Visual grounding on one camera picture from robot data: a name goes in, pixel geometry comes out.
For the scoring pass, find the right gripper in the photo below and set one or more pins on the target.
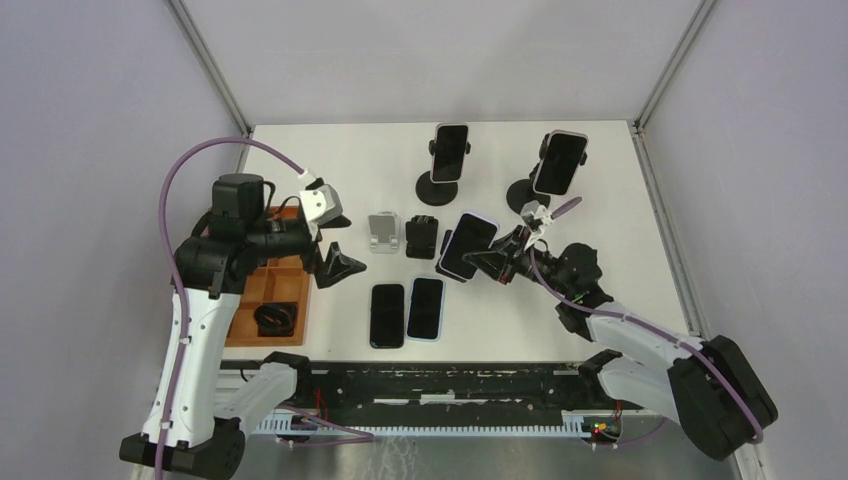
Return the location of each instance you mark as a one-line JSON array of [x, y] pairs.
[[493, 262]]

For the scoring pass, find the light blue case phone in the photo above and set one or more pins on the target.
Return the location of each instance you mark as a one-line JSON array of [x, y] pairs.
[[425, 309]]

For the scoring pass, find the white slotted cable duct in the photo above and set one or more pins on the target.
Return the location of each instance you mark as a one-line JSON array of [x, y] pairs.
[[283, 423]]

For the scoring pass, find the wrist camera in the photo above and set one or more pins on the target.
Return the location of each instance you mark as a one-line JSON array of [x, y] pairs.
[[536, 218], [318, 199]]

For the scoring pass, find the black round base stand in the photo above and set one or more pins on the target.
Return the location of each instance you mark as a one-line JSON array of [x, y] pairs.
[[433, 194]]

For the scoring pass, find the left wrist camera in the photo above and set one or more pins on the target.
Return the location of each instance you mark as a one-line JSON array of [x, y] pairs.
[[318, 199]]

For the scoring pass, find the white folding phone stand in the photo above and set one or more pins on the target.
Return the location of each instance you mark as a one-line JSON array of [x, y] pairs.
[[384, 231]]

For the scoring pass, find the black phone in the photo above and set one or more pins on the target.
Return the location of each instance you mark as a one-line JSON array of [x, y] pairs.
[[387, 315]]

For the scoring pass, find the pink case phone on stand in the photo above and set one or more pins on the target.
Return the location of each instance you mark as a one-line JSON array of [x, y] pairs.
[[448, 149]]

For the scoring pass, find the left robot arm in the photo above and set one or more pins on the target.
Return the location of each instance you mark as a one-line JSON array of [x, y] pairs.
[[187, 431]]

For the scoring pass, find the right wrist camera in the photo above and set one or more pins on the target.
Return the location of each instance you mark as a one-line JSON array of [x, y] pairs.
[[536, 218]]

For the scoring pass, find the clear case phone on stand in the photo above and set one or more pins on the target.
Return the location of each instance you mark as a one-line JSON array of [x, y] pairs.
[[561, 154]]

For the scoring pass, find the black folding phone stand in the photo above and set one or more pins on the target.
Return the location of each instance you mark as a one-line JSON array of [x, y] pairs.
[[421, 233]]

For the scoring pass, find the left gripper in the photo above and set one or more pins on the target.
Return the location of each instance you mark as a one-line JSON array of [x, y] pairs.
[[336, 265]]

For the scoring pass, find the lilac case phone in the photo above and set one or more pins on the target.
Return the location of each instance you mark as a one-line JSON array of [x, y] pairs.
[[472, 233]]

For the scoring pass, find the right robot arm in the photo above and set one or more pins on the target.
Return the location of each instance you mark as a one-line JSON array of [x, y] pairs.
[[706, 386]]

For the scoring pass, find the orange wooden organizer tray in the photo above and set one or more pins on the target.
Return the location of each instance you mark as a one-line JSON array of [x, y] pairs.
[[279, 283]]

